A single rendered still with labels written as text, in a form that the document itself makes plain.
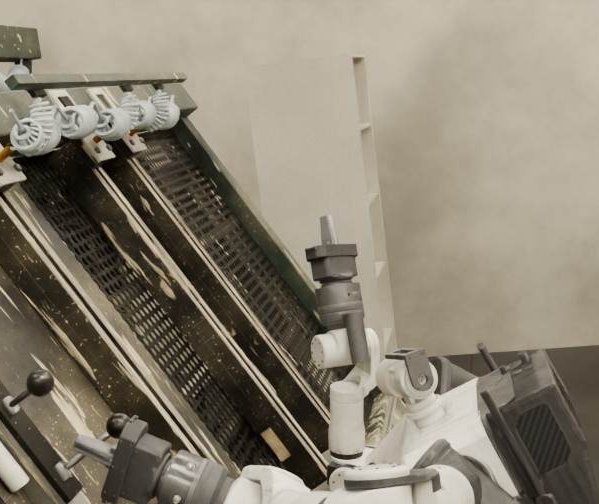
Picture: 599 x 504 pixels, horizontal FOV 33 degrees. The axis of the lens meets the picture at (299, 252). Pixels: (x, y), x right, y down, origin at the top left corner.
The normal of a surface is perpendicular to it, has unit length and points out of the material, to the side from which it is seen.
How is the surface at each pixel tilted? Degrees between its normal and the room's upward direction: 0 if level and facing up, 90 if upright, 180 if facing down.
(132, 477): 90
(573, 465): 90
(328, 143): 90
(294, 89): 90
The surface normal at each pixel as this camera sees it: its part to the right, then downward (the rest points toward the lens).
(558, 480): -0.15, 0.18
